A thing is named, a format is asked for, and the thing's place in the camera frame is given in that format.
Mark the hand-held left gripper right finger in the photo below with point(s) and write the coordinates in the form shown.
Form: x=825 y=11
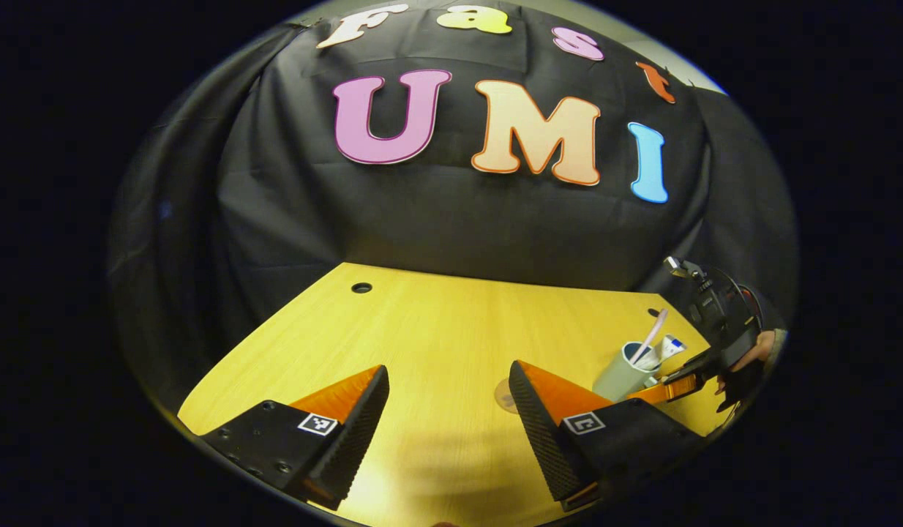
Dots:
x=543 y=439

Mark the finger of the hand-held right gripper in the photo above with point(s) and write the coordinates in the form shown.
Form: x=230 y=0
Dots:
x=678 y=386

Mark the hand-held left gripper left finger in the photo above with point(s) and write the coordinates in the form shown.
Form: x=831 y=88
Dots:
x=349 y=439

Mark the white toothpaste tube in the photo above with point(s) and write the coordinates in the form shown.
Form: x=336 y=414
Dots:
x=671 y=345

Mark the round brown coaster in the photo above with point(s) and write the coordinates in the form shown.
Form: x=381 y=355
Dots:
x=504 y=399

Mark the pale pink toothbrush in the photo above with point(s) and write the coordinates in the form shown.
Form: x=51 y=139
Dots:
x=653 y=333

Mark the wooden desktop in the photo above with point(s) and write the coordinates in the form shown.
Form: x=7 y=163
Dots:
x=437 y=329

